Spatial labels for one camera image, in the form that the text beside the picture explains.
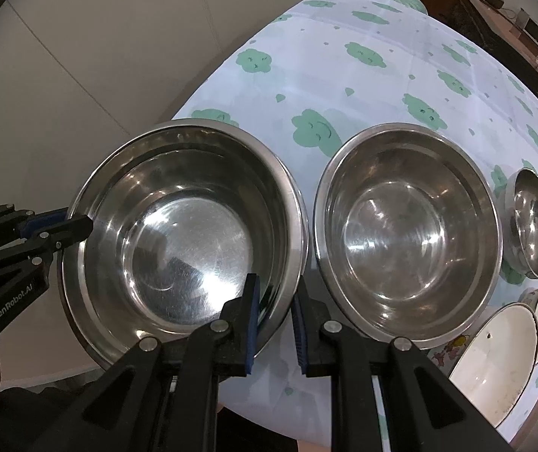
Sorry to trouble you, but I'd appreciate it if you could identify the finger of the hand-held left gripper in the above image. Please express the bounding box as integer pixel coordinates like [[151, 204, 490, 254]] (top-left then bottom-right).
[[0, 205, 69, 252], [0, 217, 94, 293]]

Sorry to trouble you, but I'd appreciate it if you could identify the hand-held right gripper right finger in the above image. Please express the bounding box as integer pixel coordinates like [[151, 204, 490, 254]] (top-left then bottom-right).
[[291, 286, 515, 452]]

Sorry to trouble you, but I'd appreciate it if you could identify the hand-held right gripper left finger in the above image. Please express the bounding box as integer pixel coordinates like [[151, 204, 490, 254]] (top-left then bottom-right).
[[28, 273, 260, 452]]

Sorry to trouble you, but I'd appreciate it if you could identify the green cloud print tablecloth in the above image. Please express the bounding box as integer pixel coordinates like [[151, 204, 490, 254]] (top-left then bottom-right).
[[170, 0, 538, 443]]

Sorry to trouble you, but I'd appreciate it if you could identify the dark wooden sideboard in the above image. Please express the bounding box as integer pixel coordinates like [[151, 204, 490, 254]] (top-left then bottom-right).
[[362, 0, 538, 118]]

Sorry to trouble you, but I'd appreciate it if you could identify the large stainless steel bowl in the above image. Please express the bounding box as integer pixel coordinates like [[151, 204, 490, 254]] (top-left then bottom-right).
[[313, 122, 504, 344], [431, 302, 538, 430], [57, 119, 310, 372]]

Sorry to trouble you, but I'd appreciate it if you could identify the small stainless steel bowl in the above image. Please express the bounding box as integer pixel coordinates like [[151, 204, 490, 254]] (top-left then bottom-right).
[[504, 168, 538, 279]]

